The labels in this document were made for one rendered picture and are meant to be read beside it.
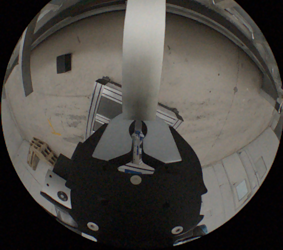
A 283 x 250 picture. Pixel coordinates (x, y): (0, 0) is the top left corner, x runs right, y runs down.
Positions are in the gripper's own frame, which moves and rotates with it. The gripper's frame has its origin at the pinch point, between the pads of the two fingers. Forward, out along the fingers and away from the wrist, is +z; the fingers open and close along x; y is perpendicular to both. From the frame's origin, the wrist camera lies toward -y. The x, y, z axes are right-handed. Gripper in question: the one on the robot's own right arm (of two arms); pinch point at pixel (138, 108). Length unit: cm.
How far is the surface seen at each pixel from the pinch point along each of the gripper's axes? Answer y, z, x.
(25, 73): -7.7, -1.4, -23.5
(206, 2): -29.9, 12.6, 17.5
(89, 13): -52, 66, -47
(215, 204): 217, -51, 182
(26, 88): -4.5, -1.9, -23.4
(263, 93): -11, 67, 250
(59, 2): -31.2, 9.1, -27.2
